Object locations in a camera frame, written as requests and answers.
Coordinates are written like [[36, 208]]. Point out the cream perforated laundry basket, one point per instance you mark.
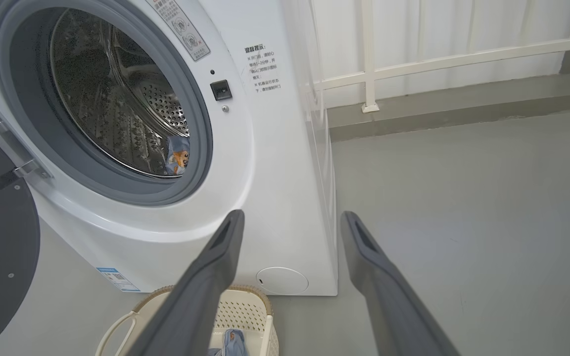
[[243, 311]]

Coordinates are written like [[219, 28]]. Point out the blue cartoon print garment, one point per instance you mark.
[[233, 343], [178, 157]]

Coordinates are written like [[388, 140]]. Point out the white metal railing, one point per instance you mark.
[[368, 59]]

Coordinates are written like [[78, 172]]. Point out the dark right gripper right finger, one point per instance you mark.
[[389, 296]]

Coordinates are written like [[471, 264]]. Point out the white front-load washing machine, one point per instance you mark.
[[275, 173]]

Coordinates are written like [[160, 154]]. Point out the blue energy label sticker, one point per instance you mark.
[[118, 280]]

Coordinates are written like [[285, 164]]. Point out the black round glass washer door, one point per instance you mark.
[[3, 232]]

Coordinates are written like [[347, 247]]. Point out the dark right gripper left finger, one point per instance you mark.
[[201, 296]]

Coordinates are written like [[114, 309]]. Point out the white curtain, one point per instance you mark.
[[463, 29]]

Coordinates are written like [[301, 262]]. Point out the grey warning sticker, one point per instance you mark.
[[181, 27]]

